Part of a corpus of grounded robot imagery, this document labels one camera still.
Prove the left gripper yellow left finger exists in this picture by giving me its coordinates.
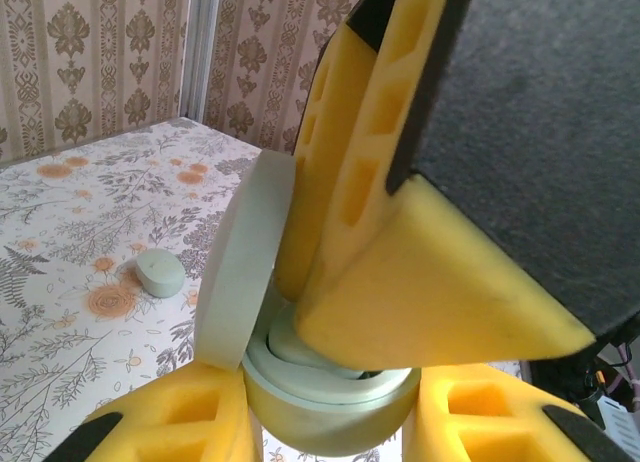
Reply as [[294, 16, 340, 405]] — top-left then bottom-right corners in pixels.
[[53, 362, 255, 462]]

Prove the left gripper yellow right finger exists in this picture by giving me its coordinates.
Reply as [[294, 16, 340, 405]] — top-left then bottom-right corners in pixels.
[[403, 362, 634, 462]]

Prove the mint green earbud charging case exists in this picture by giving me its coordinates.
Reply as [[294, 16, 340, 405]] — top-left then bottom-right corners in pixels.
[[196, 149, 422, 458], [132, 248, 184, 299]]

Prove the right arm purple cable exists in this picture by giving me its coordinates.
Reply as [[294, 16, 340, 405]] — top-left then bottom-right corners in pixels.
[[615, 340, 640, 416]]

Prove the aluminium corner post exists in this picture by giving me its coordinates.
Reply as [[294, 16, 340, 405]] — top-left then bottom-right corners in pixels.
[[180, 0, 224, 128]]

